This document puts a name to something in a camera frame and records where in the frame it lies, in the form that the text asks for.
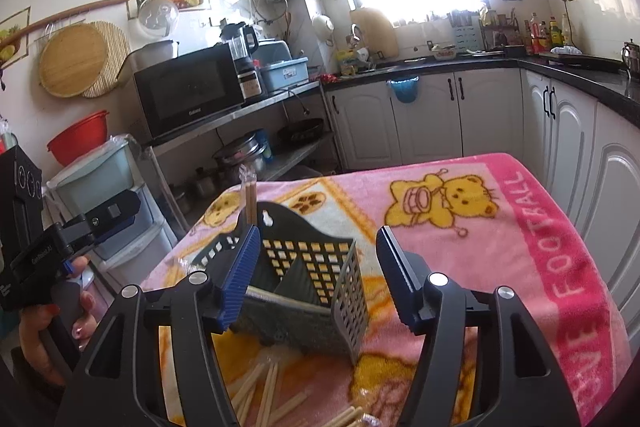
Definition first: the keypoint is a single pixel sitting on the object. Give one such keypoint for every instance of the pink printed blanket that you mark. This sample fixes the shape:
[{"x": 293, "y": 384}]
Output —
[{"x": 490, "y": 227}]

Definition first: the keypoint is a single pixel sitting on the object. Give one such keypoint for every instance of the metal shelf rack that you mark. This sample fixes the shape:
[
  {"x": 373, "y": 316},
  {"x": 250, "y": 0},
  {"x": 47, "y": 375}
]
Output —
[{"x": 280, "y": 99}]

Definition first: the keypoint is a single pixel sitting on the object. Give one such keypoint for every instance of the small fruit wall poster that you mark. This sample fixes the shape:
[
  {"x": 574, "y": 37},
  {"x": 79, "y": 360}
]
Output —
[{"x": 12, "y": 37}]

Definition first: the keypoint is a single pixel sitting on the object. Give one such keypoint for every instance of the blue-grey plastic bin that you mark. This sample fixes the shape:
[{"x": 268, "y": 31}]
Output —
[{"x": 285, "y": 74}]

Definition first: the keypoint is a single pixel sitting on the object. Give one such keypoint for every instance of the black pan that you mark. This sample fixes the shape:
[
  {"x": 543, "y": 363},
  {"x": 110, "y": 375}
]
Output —
[{"x": 300, "y": 131}]

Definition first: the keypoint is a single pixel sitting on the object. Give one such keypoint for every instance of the blue hanging trash holder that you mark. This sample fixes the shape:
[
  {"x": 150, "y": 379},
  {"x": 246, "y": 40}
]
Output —
[{"x": 404, "y": 89}]

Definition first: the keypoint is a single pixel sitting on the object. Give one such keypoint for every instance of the clear plastic dome cover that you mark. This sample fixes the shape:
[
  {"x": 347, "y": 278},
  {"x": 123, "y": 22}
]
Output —
[{"x": 157, "y": 17}]

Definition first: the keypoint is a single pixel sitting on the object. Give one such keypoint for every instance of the red plastic basin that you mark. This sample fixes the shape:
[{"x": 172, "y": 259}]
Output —
[{"x": 75, "y": 142}]

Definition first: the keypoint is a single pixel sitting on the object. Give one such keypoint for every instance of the small steel pot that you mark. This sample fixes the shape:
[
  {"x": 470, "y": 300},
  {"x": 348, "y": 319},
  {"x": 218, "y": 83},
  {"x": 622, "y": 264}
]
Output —
[{"x": 202, "y": 184}]

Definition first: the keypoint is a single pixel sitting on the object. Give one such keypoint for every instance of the bunch of chopsticks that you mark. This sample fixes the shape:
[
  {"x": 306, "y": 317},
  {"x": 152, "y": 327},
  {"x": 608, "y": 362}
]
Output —
[{"x": 272, "y": 387}]

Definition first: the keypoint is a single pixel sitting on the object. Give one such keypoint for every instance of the plastic drawer unit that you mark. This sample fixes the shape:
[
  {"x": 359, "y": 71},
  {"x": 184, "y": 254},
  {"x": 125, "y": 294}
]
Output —
[{"x": 100, "y": 182}]

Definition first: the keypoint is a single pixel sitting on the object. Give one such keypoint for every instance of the beige cutting board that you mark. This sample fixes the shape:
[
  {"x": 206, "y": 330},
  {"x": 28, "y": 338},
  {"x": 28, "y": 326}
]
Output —
[{"x": 375, "y": 34}]

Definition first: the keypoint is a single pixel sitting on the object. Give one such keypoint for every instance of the person's left hand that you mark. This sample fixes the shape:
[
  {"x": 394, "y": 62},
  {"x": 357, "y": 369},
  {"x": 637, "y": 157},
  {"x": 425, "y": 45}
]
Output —
[{"x": 40, "y": 342}]

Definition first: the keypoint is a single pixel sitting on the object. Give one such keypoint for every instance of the round woven mat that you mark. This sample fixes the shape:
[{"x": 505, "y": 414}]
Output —
[{"x": 117, "y": 57}]

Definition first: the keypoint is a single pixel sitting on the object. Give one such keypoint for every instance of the long wooden pole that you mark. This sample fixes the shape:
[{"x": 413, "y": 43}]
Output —
[{"x": 75, "y": 12}]

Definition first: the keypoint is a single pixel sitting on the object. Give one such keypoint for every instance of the steel kettle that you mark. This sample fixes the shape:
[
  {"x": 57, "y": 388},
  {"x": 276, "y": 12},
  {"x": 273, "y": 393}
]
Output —
[{"x": 632, "y": 57}]

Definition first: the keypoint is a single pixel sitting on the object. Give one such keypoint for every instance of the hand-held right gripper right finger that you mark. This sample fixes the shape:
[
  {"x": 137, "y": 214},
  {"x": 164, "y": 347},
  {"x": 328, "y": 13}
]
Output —
[{"x": 395, "y": 277}]

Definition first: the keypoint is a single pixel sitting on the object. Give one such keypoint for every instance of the chopstick pair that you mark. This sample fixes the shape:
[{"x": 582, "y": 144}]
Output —
[{"x": 249, "y": 202}]

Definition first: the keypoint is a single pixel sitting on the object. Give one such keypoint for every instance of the black countertop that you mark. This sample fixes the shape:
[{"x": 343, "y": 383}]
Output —
[{"x": 575, "y": 79}]

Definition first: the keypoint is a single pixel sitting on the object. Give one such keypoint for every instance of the grey plastic utensil holder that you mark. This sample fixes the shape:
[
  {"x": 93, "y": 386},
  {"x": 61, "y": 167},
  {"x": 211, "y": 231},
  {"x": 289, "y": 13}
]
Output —
[{"x": 300, "y": 287}]

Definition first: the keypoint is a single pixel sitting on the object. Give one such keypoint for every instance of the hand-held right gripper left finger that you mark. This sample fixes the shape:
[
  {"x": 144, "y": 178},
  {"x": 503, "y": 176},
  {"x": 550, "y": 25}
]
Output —
[{"x": 240, "y": 277}]

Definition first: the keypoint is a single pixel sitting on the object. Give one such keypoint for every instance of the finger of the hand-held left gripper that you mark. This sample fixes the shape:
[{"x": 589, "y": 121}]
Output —
[{"x": 115, "y": 209}]

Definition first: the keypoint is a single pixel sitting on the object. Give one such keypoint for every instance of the stacked steel pots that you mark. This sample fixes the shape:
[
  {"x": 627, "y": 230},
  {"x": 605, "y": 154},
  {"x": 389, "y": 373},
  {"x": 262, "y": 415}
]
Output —
[{"x": 240, "y": 154}]

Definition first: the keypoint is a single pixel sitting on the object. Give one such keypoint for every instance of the round wooden board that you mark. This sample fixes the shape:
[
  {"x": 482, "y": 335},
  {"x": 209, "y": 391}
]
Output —
[{"x": 72, "y": 59}]

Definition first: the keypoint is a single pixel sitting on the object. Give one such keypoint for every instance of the black microwave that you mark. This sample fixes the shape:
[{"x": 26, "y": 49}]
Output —
[{"x": 185, "y": 92}]

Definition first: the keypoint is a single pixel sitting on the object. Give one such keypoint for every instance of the group of condiment bottles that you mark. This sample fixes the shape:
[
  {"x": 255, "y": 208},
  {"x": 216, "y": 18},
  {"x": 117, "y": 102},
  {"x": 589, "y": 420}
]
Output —
[{"x": 547, "y": 34}]

